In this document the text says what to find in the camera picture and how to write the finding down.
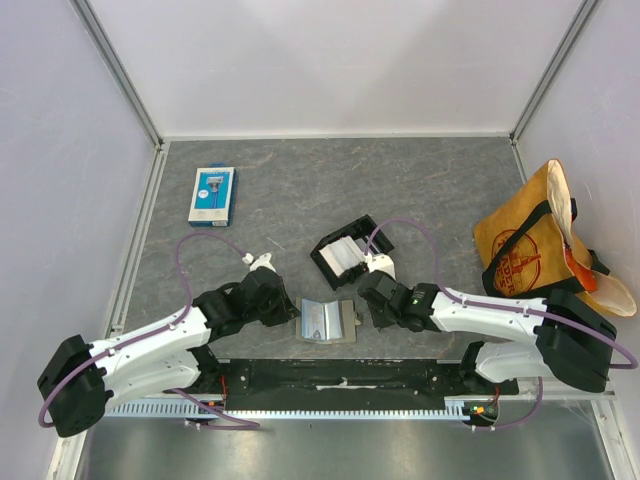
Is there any grey card holder wallet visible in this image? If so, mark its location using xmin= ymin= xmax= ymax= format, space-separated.
xmin=295 ymin=298 xmax=361 ymax=345

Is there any black plastic card box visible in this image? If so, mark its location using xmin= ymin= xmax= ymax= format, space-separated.
xmin=310 ymin=214 xmax=377 ymax=291

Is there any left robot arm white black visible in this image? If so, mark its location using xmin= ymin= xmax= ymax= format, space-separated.
xmin=37 ymin=267 xmax=299 ymax=438

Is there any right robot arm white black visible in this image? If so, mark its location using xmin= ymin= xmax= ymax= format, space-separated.
xmin=358 ymin=271 xmax=617 ymax=394

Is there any white card stack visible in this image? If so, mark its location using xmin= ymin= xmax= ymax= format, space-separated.
xmin=319 ymin=236 xmax=364 ymax=277

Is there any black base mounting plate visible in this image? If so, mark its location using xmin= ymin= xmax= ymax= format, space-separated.
xmin=187 ymin=359 xmax=519 ymax=413

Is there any blue razor package box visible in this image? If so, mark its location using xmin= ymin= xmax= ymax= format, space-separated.
xmin=188 ymin=166 xmax=237 ymax=228

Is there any yellow tote bag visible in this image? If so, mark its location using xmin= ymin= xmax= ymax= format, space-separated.
xmin=474 ymin=159 xmax=638 ymax=317

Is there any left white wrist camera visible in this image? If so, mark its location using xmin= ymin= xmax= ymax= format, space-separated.
xmin=242 ymin=253 xmax=276 ymax=272

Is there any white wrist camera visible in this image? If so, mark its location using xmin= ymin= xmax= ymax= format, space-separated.
xmin=364 ymin=253 xmax=396 ymax=280
xmin=242 ymin=253 xmax=276 ymax=272

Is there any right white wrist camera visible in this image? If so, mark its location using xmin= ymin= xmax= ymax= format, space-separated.
xmin=364 ymin=253 xmax=396 ymax=280

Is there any grey slotted cable duct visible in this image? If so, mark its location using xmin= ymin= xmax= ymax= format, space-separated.
xmin=105 ymin=397 xmax=472 ymax=421

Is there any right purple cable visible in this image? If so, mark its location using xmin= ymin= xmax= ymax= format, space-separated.
xmin=362 ymin=218 xmax=640 ymax=431

